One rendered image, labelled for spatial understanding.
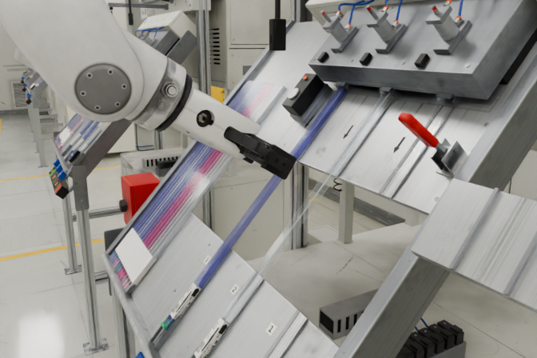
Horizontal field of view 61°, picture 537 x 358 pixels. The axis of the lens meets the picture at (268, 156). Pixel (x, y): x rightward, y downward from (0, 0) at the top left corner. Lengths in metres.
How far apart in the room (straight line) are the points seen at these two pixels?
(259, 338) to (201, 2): 1.44
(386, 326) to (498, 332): 0.58
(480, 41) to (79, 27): 0.45
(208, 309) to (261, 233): 1.47
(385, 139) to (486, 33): 0.19
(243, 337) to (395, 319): 0.21
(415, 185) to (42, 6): 0.44
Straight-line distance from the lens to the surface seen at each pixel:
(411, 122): 0.51
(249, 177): 2.05
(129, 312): 0.86
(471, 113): 0.63
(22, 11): 0.42
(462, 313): 1.12
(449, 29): 0.63
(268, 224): 2.18
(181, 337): 0.75
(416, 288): 0.54
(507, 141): 0.58
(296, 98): 0.80
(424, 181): 0.59
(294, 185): 1.27
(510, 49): 0.63
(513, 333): 1.09
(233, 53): 1.94
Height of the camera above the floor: 1.18
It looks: 14 degrees down
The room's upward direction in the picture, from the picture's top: straight up
